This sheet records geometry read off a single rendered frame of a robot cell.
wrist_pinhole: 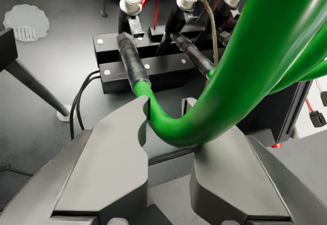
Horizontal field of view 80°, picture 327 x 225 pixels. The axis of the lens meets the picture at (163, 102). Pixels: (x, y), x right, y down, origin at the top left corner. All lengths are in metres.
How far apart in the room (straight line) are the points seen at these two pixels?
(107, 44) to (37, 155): 0.29
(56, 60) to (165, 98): 0.30
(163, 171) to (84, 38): 0.40
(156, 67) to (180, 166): 0.21
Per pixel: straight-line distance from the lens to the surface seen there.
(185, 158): 0.42
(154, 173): 0.40
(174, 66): 0.42
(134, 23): 0.28
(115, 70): 0.39
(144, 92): 0.16
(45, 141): 0.53
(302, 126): 0.57
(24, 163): 0.54
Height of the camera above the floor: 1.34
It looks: 70 degrees down
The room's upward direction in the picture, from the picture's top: 48 degrees clockwise
